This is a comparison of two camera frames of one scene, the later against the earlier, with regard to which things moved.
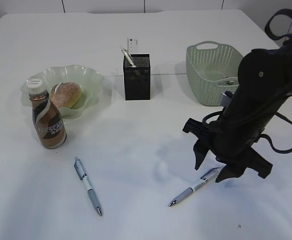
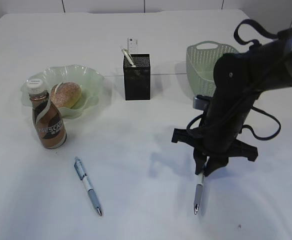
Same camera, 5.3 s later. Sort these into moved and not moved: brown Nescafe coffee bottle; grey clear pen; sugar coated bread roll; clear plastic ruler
Moved: grey clear pen
Not moved: sugar coated bread roll; clear plastic ruler; brown Nescafe coffee bottle
